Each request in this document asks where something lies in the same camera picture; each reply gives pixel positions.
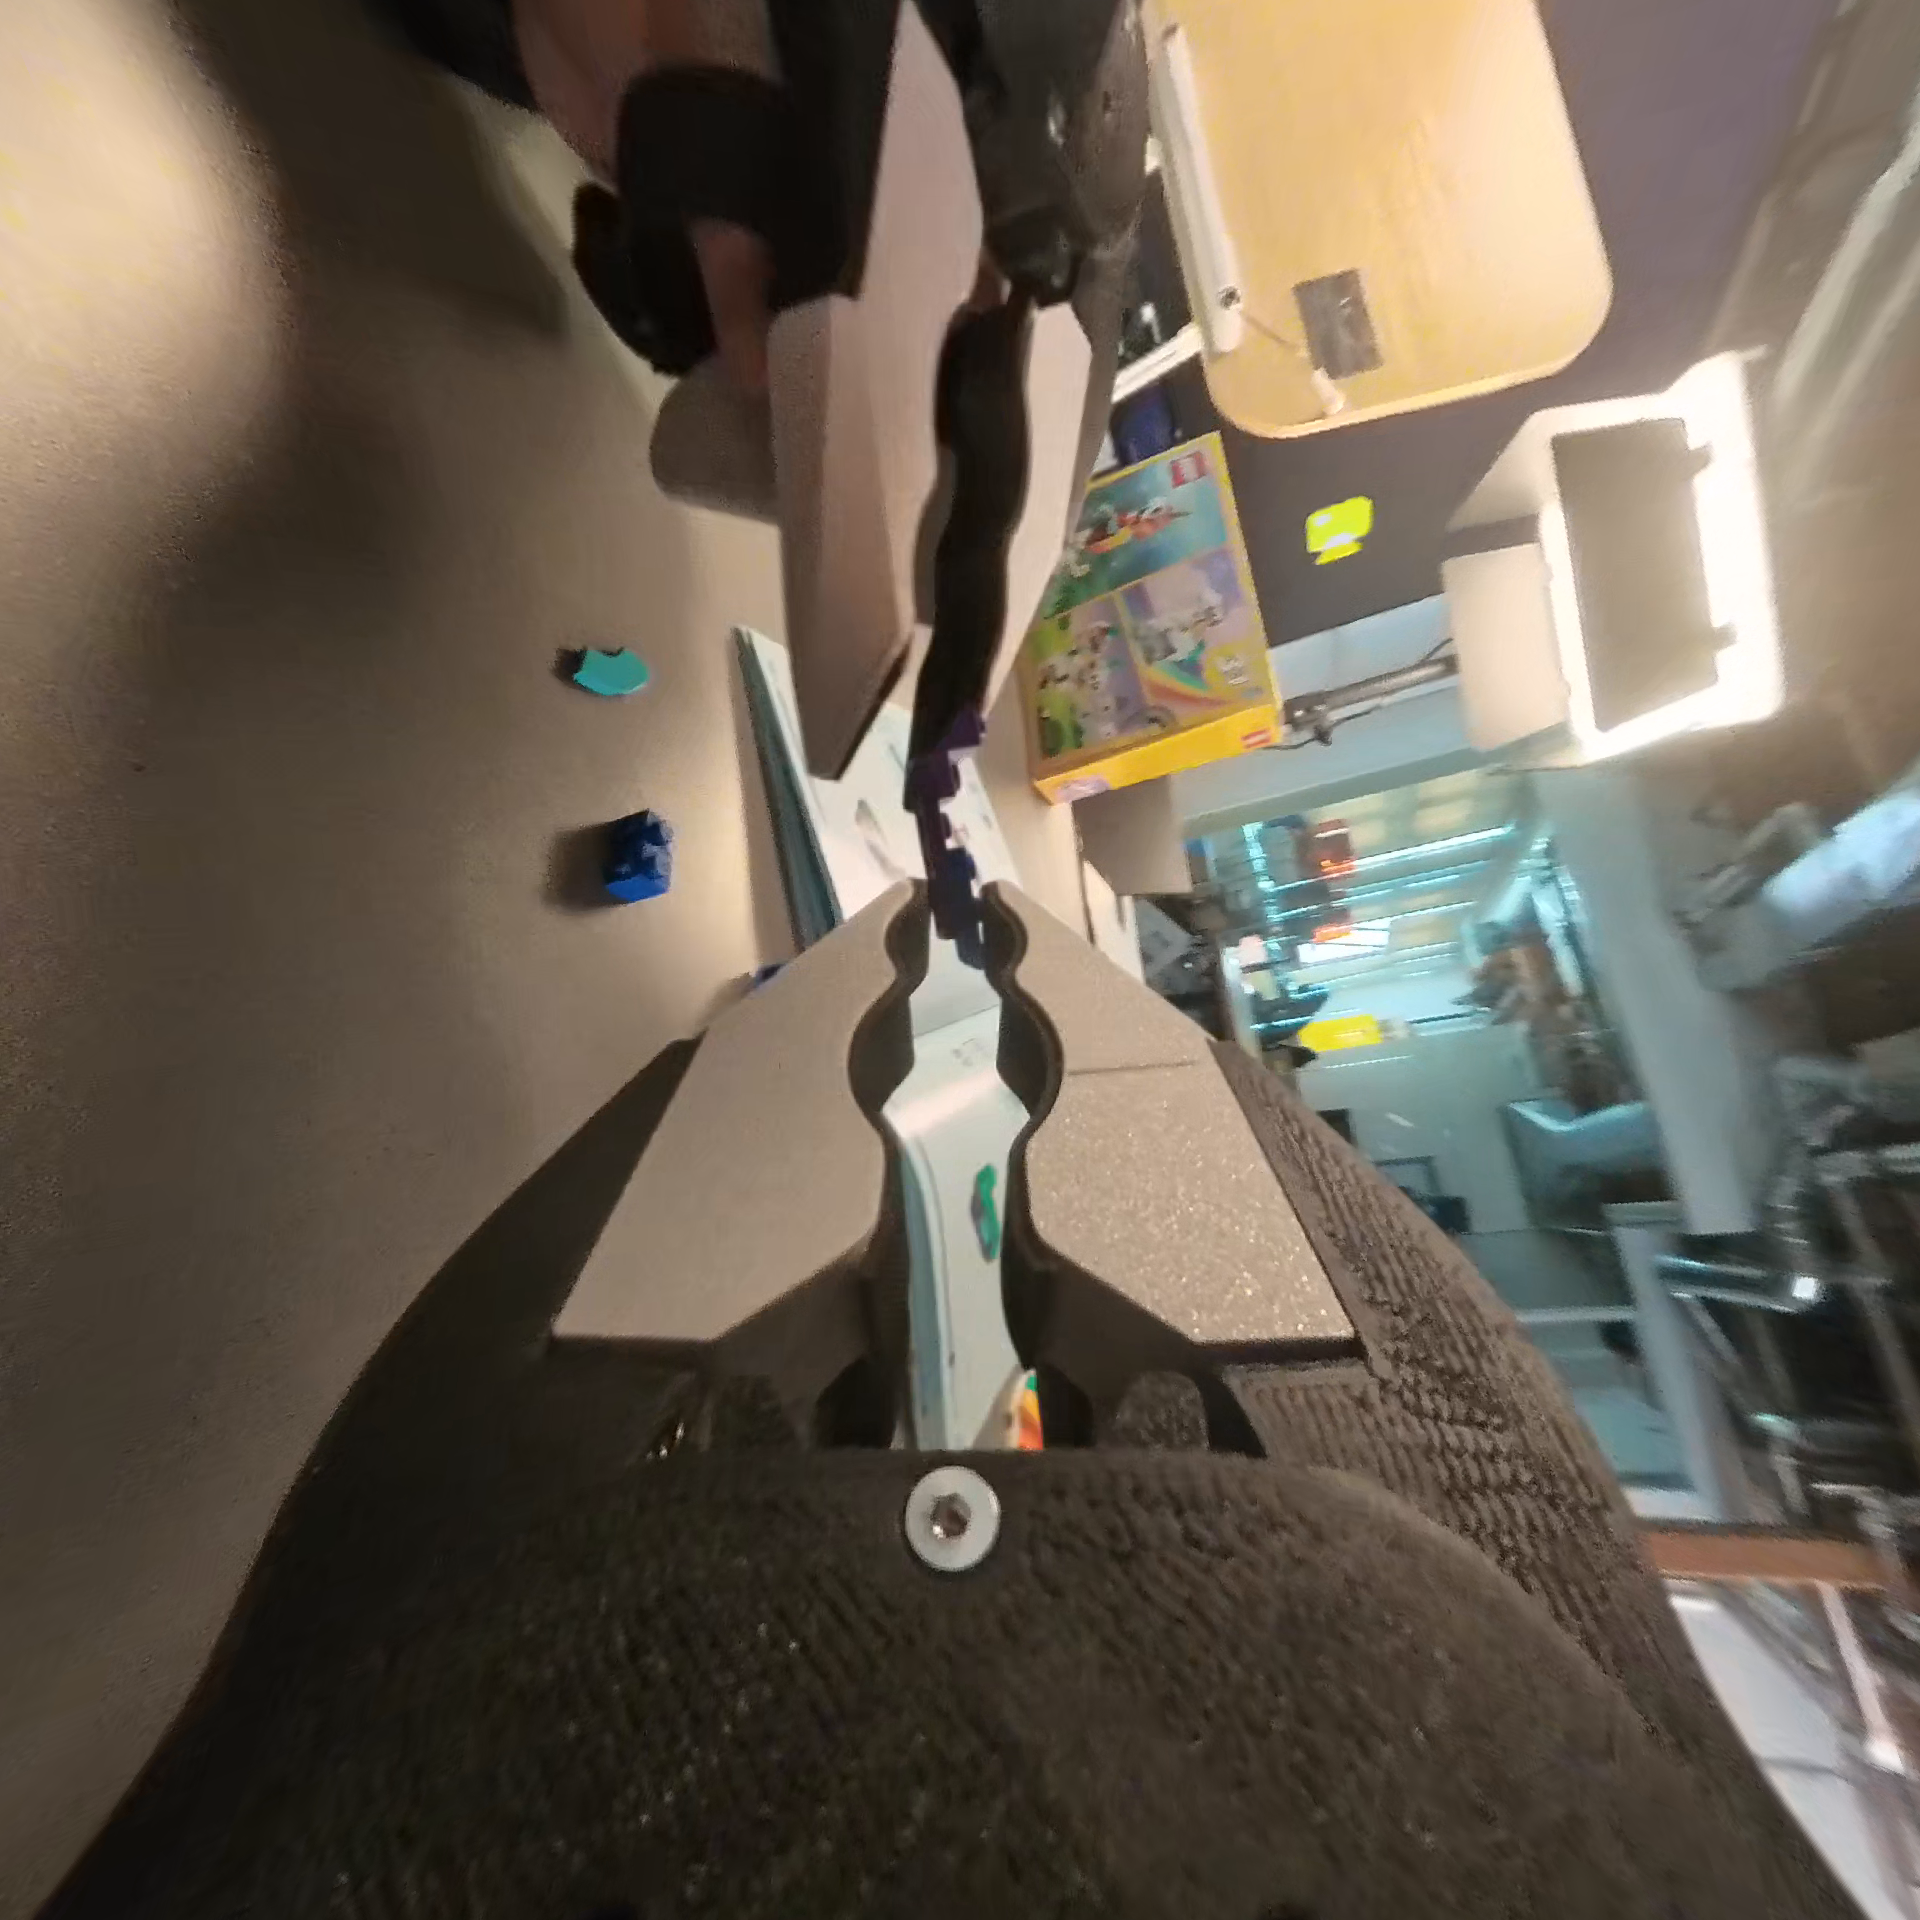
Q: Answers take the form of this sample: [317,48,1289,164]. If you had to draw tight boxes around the purple lego piece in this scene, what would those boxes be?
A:
[904,709,995,964]

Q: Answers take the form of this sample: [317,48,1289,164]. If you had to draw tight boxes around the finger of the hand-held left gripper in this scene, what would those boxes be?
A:
[768,11,995,782]
[936,293,1113,728]

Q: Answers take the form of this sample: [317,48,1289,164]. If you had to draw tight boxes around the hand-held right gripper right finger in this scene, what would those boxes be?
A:
[971,882,1365,1419]

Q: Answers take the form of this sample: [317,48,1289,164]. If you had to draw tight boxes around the blue lego brick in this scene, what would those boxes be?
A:
[594,810,677,908]

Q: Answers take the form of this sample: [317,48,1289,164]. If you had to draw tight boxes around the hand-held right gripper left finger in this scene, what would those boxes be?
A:
[550,879,928,1419]

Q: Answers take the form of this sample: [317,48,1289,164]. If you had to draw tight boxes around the metal rack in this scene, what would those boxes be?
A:
[1635,796,1920,1518]

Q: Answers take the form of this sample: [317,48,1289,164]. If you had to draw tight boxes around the person's left hand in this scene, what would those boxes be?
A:
[504,0,781,389]

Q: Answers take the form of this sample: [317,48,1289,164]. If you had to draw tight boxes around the light wooden tabletop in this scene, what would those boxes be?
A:
[1144,0,1609,442]

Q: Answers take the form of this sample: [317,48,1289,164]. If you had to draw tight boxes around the white rectangular fixture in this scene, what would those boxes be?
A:
[1441,352,1788,754]

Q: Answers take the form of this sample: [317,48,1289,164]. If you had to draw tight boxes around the lego instruction booklet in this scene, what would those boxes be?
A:
[729,623,1086,1456]

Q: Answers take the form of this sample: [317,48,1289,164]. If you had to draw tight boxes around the yellow lego set box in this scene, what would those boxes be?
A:
[1020,431,1288,806]

